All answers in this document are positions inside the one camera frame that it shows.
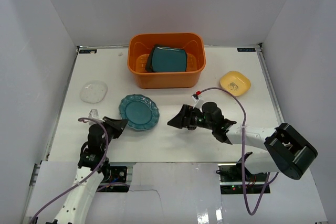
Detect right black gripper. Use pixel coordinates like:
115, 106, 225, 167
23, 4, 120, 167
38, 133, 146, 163
167, 105, 215, 131

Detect teal scalloped round plate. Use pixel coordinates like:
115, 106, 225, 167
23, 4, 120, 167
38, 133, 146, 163
119, 94, 160, 131

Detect black amber square plate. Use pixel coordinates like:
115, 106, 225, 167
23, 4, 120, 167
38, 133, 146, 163
144, 44, 188, 73

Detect teal square plate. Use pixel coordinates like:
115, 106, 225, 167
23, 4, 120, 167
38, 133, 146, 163
151, 46, 187, 73

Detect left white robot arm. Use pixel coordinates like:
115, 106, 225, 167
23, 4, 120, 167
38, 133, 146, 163
50, 116, 129, 223

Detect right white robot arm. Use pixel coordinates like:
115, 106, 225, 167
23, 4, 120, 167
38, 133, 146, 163
167, 102, 318, 182

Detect orange plastic bin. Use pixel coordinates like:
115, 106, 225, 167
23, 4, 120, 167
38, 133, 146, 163
127, 33, 206, 89

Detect small yellow square dish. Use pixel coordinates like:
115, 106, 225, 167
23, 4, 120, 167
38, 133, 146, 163
219, 71, 251, 97

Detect left blue corner label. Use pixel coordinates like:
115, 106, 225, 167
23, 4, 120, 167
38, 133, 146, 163
78, 49, 97, 54

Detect blue corner label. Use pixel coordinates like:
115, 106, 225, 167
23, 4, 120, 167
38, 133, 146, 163
78, 49, 97, 54
237, 48, 256, 52

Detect right blue corner label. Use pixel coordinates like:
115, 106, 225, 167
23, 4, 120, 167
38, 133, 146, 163
237, 48, 256, 52

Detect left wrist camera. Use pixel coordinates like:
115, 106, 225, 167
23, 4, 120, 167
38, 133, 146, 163
88, 109, 100, 121

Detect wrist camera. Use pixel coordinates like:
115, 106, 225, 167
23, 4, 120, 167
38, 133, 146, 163
192, 91, 204, 109
88, 109, 100, 121

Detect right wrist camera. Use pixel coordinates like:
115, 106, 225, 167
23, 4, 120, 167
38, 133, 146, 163
192, 91, 204, 109

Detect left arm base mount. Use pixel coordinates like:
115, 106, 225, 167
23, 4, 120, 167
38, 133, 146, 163
97, 166, 129, 193

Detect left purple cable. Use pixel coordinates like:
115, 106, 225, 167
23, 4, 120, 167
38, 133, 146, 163
27, 117, 129, 224

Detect purple cable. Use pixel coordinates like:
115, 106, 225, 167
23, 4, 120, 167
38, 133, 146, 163
27, 117, 129, 224
201, 87, 279, 216

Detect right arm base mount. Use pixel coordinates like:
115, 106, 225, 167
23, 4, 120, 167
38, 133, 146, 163
216, 163, 267, 195

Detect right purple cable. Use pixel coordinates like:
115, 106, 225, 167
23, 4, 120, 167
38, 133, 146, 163
201, 87, 279, 216

